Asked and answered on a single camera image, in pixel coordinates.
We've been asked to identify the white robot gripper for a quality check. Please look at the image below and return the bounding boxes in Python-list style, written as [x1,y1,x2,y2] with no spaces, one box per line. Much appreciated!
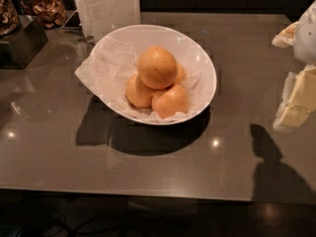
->
[272,0,316,133]

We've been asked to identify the hidden rear orange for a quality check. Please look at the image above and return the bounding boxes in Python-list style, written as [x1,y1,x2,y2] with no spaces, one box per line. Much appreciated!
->
[174,63,187,84]

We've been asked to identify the white oval bowl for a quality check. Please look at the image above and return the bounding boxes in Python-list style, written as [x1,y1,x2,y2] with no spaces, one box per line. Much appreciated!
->
[89,24,218,126]

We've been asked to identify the white paper liner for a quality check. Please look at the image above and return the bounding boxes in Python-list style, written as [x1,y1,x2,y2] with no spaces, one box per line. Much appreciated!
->
[75,37,202,124]

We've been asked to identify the white paper sign stand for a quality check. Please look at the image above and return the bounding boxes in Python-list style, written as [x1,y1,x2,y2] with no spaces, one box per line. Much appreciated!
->
[75,0,140,43]

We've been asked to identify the glass jar of dried fruit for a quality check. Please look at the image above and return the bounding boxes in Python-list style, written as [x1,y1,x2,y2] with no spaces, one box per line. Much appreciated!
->
[18,0,67,29]

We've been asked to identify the dark box stand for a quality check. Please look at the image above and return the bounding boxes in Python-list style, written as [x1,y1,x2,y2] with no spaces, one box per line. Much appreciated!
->
[0,16,48,70]

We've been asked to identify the glass jar of nuts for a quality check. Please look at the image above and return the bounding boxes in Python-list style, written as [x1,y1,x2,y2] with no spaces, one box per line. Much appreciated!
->
[0,0,21,36]

